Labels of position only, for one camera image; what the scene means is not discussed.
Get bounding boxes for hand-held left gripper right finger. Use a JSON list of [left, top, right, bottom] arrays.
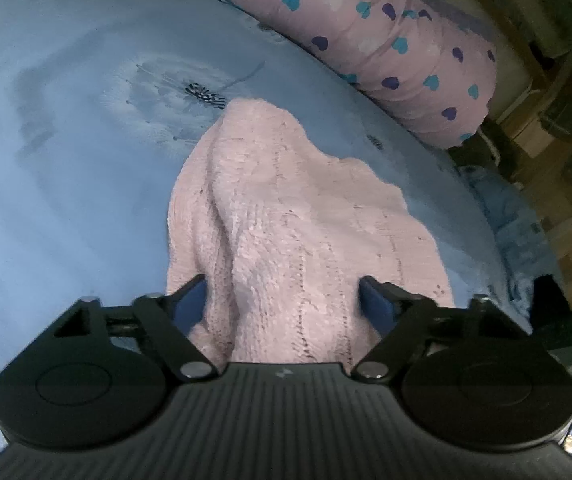
[[350, 275, 523, 381]]

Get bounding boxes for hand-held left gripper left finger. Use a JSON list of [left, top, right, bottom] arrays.
[[52, 273, 217, 381]]

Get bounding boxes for pink knitted sweater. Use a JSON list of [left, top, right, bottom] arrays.
[[166, 97, 454, 366]]

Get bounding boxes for blue dandelion-print bed sheet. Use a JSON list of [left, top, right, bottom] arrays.
[[0, 0, 572, 466]]

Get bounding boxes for pink heart-print bolster pillow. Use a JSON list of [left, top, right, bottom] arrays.
[[190, 0, 498, 150]]

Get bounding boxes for wooden bed headboard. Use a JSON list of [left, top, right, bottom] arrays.
[[397, 0, 572, 128]]

